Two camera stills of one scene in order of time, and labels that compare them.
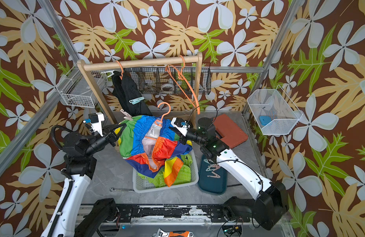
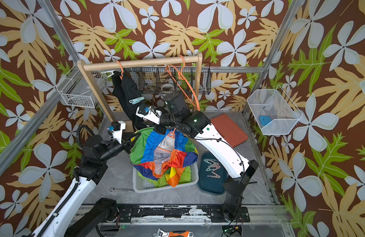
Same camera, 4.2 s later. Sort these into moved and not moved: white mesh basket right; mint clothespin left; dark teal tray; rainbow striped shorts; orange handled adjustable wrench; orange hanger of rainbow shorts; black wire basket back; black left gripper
Moved: rainbow striped shorts; black left gripper; orange hanger of rainbow shorts
Not moved: black wire basket back; dark teal tray; white mesh basket right; mint clothespin left; orange handled adjustable wrench
